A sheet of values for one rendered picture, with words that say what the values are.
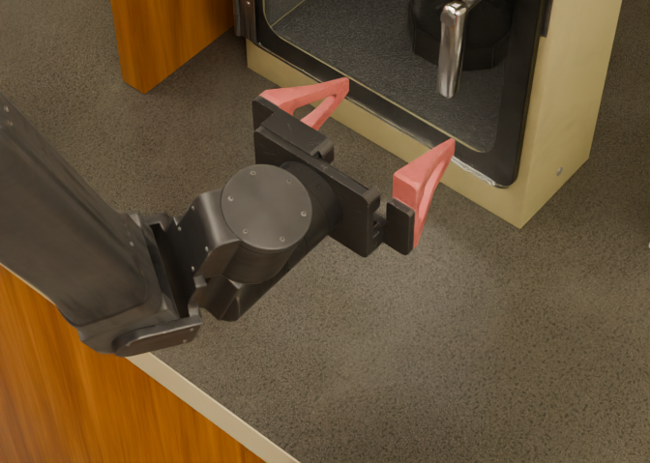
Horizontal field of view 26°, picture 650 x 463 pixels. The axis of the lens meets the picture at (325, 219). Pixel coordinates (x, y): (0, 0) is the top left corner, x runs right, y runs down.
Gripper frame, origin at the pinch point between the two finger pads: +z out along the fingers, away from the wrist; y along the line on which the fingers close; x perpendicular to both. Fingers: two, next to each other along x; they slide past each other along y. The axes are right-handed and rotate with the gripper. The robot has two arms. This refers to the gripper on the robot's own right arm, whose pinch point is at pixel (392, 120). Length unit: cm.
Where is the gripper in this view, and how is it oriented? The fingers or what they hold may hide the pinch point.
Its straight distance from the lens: 101.9
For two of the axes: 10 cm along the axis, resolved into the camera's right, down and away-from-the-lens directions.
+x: 0.1, 6.4, 7.7
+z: 6.4, -6.0, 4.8
